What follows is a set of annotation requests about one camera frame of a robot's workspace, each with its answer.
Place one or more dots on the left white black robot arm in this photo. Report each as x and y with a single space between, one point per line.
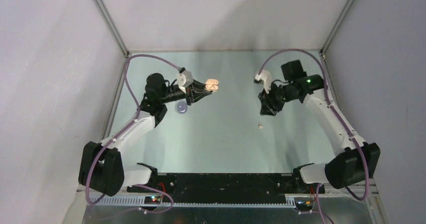
102 168

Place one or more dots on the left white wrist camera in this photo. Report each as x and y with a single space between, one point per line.
184 79

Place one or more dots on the beige earbud charging case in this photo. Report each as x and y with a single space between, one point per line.
211 85

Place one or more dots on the purple earbud charging case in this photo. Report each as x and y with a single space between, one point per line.
181 107

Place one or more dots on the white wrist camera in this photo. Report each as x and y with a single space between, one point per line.
184 79
263 77

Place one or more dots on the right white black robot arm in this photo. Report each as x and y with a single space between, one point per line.
355 160

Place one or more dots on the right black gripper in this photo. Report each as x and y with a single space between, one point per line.
268 103

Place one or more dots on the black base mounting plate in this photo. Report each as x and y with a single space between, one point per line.
230 188

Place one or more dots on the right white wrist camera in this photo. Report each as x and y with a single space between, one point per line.
263 77

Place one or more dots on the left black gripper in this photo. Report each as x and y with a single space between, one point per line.
195 92

